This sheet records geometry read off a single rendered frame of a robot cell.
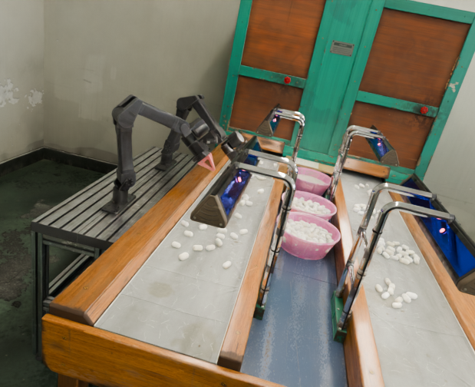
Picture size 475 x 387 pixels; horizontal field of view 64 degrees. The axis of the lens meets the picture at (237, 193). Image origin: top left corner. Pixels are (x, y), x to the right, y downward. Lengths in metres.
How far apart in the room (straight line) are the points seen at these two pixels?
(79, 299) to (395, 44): 2.13
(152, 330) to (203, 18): 2.72
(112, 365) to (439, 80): 2.24
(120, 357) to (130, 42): 2.89
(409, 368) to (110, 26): 3.22
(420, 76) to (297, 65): 0.72
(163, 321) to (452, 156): 2.95
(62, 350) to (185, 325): 0.29
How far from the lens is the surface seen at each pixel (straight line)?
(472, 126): 3.54
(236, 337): 0.97
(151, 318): 1.01
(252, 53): 2.50
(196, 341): 0.97
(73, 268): 1.91
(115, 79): 3.60
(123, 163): 1.61
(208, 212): 0.80
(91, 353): 1.02
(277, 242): 1.04
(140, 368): 0.98
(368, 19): 2.48
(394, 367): 1.12
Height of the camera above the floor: 1.41
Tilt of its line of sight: 22 degrees down
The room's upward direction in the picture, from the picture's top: 12 degrees clockwise
